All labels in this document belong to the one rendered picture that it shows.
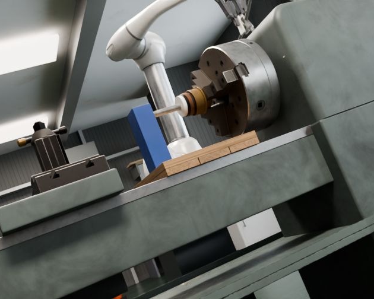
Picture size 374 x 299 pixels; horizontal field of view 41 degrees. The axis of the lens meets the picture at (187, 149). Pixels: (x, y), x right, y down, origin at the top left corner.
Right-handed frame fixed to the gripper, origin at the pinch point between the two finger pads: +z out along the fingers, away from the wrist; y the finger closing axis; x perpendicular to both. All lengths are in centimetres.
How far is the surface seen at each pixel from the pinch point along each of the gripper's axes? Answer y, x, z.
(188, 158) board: 54, 30, 45
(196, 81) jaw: 32.0, 9.1, 19.0
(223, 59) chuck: 26.7, 22.3, 18.2
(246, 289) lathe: 58, 42, 81
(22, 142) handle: 91, 5, 21
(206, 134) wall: -233, -555, -52
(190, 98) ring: 39.4, 15.7, 25.6
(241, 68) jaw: 25.0, 26.8, 24.0
